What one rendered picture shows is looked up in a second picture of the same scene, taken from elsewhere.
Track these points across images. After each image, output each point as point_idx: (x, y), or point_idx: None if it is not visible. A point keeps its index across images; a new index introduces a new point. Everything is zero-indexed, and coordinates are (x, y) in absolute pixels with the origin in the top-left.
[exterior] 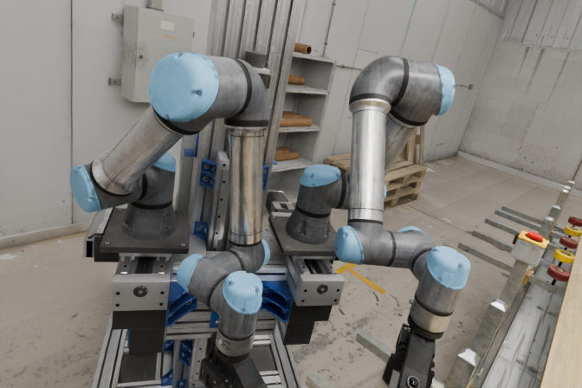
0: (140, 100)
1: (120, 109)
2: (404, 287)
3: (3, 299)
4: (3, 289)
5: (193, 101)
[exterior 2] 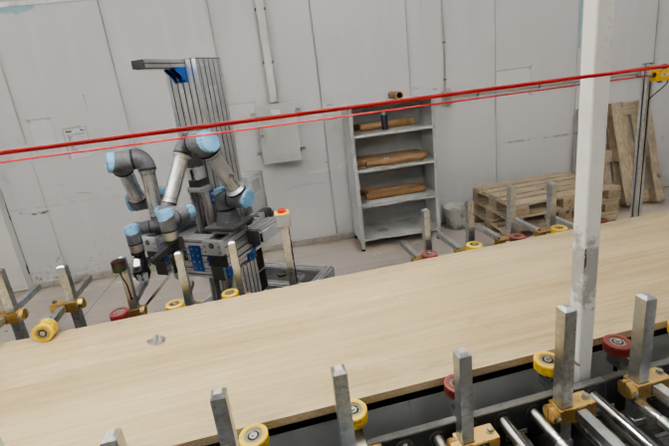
0: (268, 162)
1: (267, 170)
2: None
3: (201, 282)
4: (204, 278)
5: (107, 166)
